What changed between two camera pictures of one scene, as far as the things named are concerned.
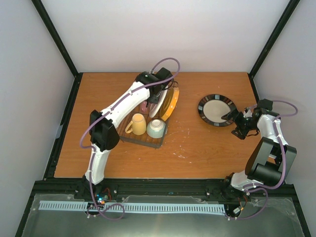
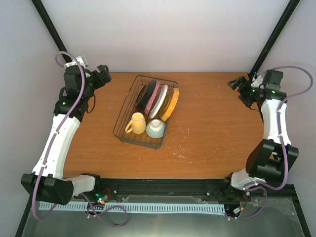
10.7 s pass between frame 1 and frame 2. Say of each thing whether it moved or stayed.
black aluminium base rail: stayed
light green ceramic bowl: stayed
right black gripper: moved
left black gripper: moved
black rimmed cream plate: moved
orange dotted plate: stayed
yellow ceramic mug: stayed
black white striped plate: stayed
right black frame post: stayed
